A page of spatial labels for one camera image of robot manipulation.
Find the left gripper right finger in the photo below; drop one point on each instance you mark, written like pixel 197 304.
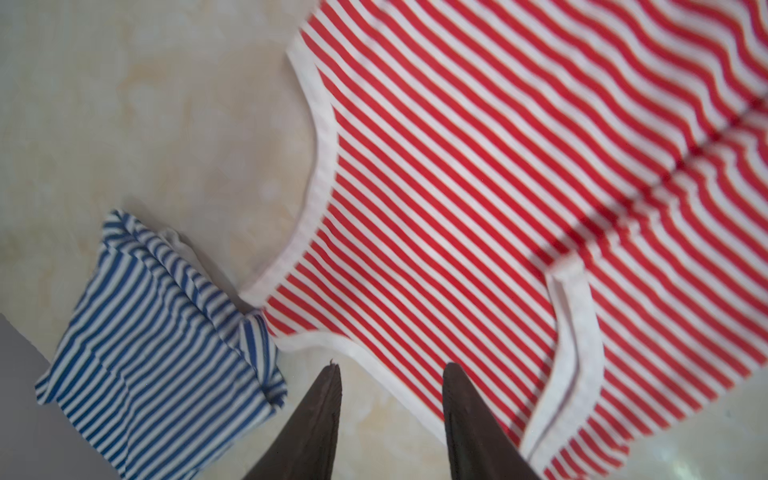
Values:
pixel 477 445

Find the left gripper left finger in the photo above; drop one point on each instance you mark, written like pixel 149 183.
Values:
pixel 306 446

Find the blue white striped tank top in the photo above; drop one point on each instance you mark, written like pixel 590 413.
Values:
pixel 158 369

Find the red white striped tank top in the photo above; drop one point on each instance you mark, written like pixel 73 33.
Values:
pixel 567 198

